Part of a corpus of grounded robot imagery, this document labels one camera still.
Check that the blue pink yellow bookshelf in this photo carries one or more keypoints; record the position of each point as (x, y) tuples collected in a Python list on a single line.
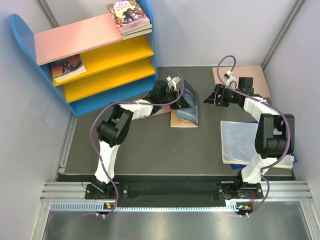
[(116, 68)]

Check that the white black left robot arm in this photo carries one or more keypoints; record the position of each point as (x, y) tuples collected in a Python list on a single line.
[(110, 129)]

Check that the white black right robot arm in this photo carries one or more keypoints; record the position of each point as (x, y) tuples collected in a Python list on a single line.
[(257, 146)]

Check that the dark blue paperback book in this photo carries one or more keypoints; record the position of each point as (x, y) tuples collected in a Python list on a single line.
[(186, 117)]

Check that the blue treehouse paperback book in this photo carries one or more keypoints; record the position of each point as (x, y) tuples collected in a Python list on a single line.
[(137, 30)]

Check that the book on shelf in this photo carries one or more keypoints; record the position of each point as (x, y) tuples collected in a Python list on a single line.
[(67, 68)]

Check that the pink purple paperback book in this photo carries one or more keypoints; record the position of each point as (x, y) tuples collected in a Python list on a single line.
[(128, 16)]

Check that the clear white file folder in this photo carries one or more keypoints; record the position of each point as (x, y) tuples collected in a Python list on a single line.
[(238, 142)]

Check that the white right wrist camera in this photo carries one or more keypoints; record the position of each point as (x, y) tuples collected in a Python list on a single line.
[(228, 76)]

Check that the pink board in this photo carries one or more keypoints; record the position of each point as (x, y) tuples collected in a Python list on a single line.
[(255, 71)]

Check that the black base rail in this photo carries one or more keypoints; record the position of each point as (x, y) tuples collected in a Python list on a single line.
[(168, 191)]

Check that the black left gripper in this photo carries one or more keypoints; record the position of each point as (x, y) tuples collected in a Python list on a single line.
[(180, 102)]

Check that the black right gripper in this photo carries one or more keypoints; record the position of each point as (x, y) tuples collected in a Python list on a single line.
[(220, 90)]

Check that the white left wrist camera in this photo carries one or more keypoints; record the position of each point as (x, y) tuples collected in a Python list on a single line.
[(172, 82)]

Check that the red pink picture book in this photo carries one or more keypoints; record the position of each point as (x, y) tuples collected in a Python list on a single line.
[(160, 110)]

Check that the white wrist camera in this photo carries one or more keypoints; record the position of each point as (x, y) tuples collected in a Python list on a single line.
[(172, 82), (228, 76)]

